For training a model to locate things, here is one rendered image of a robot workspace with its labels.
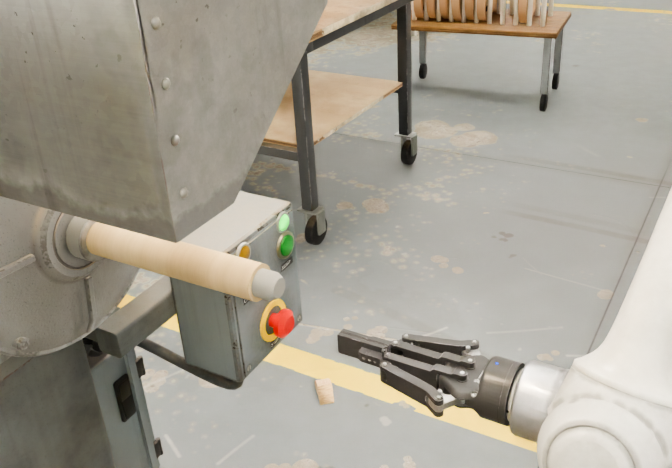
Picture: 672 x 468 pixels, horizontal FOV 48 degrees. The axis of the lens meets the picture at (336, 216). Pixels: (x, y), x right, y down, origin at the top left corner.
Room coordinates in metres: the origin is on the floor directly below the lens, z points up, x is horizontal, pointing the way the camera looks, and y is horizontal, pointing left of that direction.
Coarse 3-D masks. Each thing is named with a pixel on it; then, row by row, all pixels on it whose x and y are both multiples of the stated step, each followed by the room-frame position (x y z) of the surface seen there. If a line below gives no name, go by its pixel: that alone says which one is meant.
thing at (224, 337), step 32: (224, 224) 0.87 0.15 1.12; (256, 224) 0.87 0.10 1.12; (256, 256) 0.84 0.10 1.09; (288, 256) 0.90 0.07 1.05; (192, 288) 0.82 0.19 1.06; (288, 288) 0.90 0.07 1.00; (192, 320) 0.83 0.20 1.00; (224, 320) 0.80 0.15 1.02; (256, 320) 0.83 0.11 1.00; (96, 352) 0.86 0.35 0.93; (160, 352) 0.86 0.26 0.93; (192, 352) 0.83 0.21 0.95; (224, 352) 0.80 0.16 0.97; (256, 352) 0.82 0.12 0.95; (224, 384) 0.85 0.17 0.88
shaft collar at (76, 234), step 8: (72, 224) 0.61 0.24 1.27; (80, 224) 0.61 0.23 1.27; (88, 224) 0.61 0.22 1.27; (72, 232) 0.61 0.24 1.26; (80, 232) 0.60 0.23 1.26; (72, 240) 0.60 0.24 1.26; (80, 240) 0.60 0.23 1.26; (72, 248) 0.60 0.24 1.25; (80, 248) 0.60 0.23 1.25; (80, 256) 0.60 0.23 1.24; (88, 256) 0.60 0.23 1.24; (96, 256) 0.61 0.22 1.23
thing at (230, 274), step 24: (96, 240) 0.60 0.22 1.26; (120, 240) 0.59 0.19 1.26; (144, 240) 0.58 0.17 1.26; (144, 264) 0.57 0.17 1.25; (168, 264) 0.55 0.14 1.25; (192, 264) 0.54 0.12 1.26; (216, 264) 0.54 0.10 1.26; (240, 264) 0.53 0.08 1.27; (264, 264) 0.53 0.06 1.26; (216, 288) 0.53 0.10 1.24; (240, 288) 0.51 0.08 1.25
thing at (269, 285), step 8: (264, 272) 0.52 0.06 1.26; (272, 272) 0.52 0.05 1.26; (256, 280) 0.51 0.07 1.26; (264, 280) 0.51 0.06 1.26; (272, 280) 0.51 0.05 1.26; (280, 280) 0.52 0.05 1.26; (256, 288) 0.51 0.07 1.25; (264, 288) 0.51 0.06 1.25; (272, 288) 0.51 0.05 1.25; (280, 288) 0.51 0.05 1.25; (256, 296) 0.51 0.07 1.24; (264, 296) 0.51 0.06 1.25; (272, 296) 0.51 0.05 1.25; (280, 296) 0.51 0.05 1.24
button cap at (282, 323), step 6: (282, 312) 0.85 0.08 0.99; (288, 312) 0.85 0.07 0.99; (270, 318) 0.85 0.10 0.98; (276, 318) 0.84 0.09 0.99; (282, 318) 0.84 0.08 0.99; (288, 318) 0.84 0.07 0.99; (270, 324) 0.85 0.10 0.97; (276, 324) 0.83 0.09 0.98; (282, 324) 0.83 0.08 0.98; (288, 324) 0.84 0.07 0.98; (276, 330) 0.83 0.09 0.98; (282, 330) 0.83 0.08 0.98; (288, 330) 0.84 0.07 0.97; (276, 336) 0.84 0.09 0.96; (282, 336) 0.84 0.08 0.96
